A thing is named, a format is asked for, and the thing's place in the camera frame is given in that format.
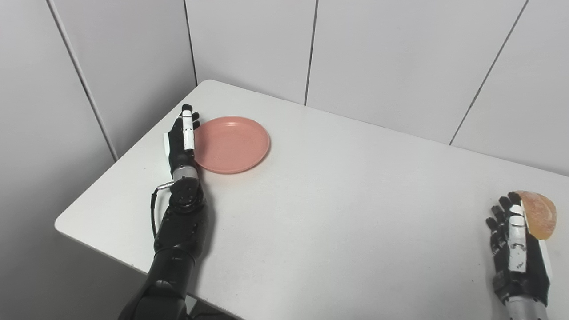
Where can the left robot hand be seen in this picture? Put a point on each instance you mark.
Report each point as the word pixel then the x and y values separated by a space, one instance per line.
pixel 181 142

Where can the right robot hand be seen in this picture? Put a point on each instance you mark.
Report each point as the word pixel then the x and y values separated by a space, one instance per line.
pixel 518 262

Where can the pink plate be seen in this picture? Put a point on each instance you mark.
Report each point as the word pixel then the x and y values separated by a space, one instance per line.
pixel 232 144

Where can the bread roll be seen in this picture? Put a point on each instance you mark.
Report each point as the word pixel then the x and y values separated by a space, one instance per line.
pixel 538 214

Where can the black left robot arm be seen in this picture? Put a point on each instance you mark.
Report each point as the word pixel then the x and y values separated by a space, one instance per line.
pixel 178 249

